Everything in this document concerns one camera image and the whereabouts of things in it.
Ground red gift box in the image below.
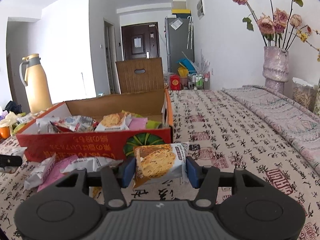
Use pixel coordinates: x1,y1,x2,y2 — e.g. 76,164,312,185
169,74,181,90

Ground glass jar with seeds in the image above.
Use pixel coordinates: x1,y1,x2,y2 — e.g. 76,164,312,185
292,77,318,112

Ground calligraphy print tablecloth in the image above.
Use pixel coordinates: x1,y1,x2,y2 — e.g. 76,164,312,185
1,91,319,239

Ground yellow thermos jug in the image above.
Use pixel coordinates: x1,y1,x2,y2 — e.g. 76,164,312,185
19,54,53,113

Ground orange cake snack packet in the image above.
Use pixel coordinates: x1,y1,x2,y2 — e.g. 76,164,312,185
133,142,189,188

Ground yellow box on fridge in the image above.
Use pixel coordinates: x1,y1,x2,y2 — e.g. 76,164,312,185
171,9,191,15

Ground silver white snack packet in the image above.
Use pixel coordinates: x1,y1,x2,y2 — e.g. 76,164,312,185
60,157,123,174

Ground dried pink rose bouquet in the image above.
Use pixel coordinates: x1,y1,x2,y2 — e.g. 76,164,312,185
232,0,319,51

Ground dark brown entrance door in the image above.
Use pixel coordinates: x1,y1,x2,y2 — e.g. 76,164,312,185
121,22,160,60

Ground green snack packet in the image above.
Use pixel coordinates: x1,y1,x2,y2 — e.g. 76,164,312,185
146,120,162,129

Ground pink ceramic vase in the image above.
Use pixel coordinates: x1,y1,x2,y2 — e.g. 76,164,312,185
263,46,289,94

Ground orange chip snack packet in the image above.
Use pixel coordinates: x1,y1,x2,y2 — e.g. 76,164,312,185
95,113,132,132

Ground black bag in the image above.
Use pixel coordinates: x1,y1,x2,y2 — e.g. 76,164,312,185
4,101,23,115

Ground orange tangerine right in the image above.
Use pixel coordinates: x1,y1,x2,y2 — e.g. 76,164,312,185
0,127,11,139

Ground pink snack packet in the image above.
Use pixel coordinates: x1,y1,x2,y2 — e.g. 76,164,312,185
37,155,78,192

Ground wall electrical panel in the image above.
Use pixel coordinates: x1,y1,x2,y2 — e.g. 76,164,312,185
196,0,205,20

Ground white crumpled wrapper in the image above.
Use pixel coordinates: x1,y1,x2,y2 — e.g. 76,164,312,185
0,112,18,128

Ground grey refrigerator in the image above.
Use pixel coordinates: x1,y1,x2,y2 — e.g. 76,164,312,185
165,17,194,74

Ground folded pink grey cloth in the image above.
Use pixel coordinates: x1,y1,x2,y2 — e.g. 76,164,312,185
222,85,319,173

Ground white umbrella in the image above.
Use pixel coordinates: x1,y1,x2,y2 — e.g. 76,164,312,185
186,16,194,49

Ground metal utility cart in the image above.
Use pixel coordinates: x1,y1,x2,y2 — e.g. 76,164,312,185
188,72,210,90

